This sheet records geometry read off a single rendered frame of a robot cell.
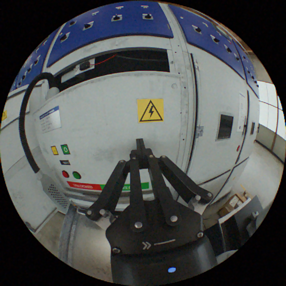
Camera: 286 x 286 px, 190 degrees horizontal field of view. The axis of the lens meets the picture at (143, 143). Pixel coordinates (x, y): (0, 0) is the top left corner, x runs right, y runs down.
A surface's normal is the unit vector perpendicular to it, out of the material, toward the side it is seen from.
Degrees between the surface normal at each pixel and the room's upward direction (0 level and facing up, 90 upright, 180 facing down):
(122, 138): 90
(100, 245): 0
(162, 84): 90
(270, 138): 90
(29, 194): 90
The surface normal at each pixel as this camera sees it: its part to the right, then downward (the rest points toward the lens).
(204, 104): 0.11, 0.40
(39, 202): 0.93, 0.10
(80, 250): -0.06, -0.91
